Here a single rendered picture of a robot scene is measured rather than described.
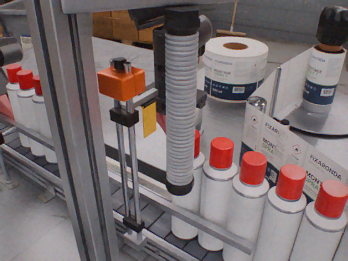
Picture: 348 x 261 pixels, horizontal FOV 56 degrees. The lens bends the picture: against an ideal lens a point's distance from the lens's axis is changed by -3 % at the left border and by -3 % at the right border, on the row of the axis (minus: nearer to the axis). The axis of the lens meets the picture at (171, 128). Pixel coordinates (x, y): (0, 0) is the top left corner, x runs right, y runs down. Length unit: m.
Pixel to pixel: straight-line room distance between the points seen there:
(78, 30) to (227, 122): 0.65
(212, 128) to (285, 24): 4.13
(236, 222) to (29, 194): 0.50
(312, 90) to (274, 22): 4.01
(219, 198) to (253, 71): 0.58
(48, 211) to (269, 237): 0.47
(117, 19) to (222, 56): 3.30
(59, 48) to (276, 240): 0.36
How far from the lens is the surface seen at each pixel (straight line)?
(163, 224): 0.64
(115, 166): 0.72
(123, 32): 4.23
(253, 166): 0.45
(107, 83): 0.41
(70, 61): 0.36
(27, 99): 0.77
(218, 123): 0.93
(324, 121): 1.00
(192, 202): 0.55
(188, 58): 0.31
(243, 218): 0.49
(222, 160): 0.48
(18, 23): 3.03
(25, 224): 0.76
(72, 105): 0.37
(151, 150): 0.82
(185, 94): 0.33
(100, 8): 0.30
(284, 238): 0.49
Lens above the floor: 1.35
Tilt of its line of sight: 32 degrees down
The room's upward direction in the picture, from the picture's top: straight up
